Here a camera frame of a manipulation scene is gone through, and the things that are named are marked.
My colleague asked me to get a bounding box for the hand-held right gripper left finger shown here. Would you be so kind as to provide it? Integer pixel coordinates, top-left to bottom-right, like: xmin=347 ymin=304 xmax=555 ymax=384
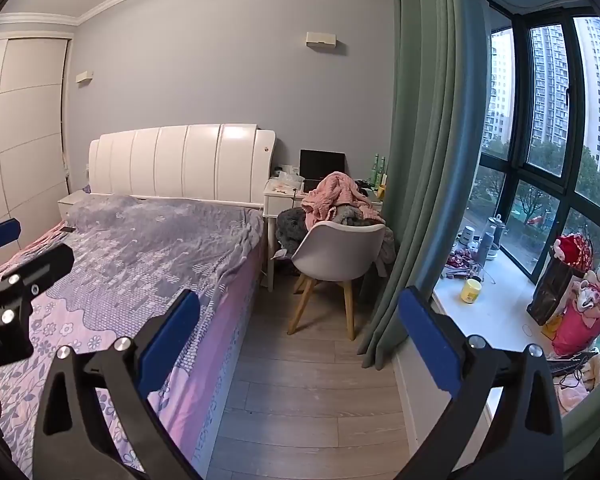
xmin=31 ymin=289 xmax=203 ymax=480

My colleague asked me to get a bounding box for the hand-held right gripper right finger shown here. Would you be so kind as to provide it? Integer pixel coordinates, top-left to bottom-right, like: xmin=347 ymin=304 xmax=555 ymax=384
xmin=395 ymin=286 xmax=566 ymax=480

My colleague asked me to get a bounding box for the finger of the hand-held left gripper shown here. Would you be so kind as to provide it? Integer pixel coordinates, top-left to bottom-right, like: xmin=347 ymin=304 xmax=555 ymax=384
xmin=0 ymin=218 xmax=22 ymax=257
xmin=0 ymin=245 xmax=76 ymax=335

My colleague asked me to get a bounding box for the clear plastic bag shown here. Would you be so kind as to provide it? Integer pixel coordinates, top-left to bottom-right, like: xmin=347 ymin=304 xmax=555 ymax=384
xmin=272 ymin=171 xmax=307 ymax=194

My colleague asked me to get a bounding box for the yellow jar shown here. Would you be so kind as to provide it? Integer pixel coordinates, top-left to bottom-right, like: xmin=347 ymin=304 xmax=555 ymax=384
xmin=460 ymin=278 xmax=483 ymax=305

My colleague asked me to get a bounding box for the white nightstand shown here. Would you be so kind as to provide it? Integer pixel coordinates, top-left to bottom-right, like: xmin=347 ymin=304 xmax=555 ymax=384
xmin=57 ymin=191 xmax=99 ymax=226

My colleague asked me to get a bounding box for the white window sill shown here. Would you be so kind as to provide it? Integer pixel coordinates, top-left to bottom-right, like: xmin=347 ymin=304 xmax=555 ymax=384
xmin=431 ymin=245 xmax=597 ymax=413

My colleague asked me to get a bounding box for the red cloth pile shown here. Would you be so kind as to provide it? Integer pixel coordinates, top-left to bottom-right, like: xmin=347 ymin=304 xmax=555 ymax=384
xmin=444 ymin=251 xmax=482 ymax=279

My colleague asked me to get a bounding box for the purple fleece blanket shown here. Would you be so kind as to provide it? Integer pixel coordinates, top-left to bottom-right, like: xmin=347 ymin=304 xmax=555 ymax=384
xmin=62 ymin=194 xmax=266 ymax=321

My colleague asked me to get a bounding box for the white wardrobe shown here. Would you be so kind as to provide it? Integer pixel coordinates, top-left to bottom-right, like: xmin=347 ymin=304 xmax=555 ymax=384
xmin=0 ymin=32 xmax=75 ymax=281

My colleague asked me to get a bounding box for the grey tumbler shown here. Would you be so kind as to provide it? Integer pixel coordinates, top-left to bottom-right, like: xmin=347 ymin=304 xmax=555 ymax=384
xmin=477 ymin=232 xmax=496 ymax=267

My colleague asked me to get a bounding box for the grey electric kettle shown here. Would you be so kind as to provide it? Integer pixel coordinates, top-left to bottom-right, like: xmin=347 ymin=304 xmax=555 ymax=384
xmin=487 ymin=214 xmax=507 ymax=261

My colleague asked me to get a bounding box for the dark paper bag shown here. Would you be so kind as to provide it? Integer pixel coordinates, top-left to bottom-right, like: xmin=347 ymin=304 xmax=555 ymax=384
xmin=526 ymin=255 xmax=582 ymax=327

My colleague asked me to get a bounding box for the pink bag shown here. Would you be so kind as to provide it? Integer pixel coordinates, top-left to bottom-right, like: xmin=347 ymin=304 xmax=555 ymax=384
xmin=552 ymin=280 xmax=600 ymax=357

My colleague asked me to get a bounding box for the grey fluffy cloth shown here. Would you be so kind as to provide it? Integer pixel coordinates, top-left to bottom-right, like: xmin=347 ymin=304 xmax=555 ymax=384
xmin=276 ymin=207 xmax=312 ymax=257

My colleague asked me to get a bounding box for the white desk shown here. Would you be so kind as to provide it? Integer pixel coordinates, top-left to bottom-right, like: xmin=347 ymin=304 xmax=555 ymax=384
xmin=262 ymin=179 xmax=387 ymax=292

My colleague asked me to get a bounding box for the white bed headboard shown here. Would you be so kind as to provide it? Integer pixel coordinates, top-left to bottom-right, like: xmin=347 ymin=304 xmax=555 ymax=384
xmin=87 ymin=123 xmax=277 ymax=207

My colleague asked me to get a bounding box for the pink knit sweater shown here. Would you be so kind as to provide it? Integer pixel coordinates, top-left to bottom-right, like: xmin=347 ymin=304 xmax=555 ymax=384
xmin=300 ymin=171 xmax=387 ymax=229

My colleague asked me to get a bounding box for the red gift bag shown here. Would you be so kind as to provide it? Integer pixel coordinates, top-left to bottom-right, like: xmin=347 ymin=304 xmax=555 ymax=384
xmin=552 ymin=234 xmax=594 ymax=272

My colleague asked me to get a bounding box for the green curtain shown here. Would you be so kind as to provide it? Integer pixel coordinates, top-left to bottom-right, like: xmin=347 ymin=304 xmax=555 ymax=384
xmin=356 ymin=0 xmax=517 ymax=372
xmin=559 ymin=344 xmax=600 ymax=462

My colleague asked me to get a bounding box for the silver laptop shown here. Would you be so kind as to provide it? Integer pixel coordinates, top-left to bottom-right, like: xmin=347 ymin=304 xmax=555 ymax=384
xmin=299 ymin=149 xmax=348 ymax=194

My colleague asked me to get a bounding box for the black framed window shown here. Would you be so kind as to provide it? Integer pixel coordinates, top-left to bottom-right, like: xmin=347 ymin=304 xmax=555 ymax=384
xmin=460 ymin=1 xmax=600 ymax=293

